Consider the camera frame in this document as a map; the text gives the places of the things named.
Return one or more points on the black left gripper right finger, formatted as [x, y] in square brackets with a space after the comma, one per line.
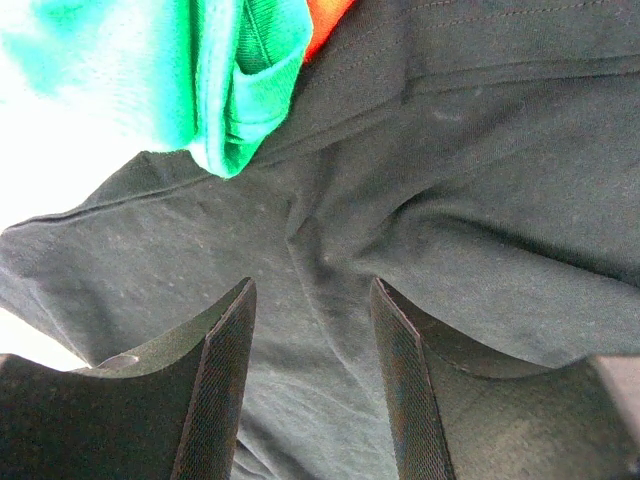
[459, 409]

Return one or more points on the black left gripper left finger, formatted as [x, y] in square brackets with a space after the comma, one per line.
[167, 409]

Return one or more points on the black t shirt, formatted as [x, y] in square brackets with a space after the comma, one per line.
[481, 156]

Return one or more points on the green t shirt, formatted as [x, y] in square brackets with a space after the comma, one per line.
[213, 77]

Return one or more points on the red t shirt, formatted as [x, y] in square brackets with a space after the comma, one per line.
[325, 16]

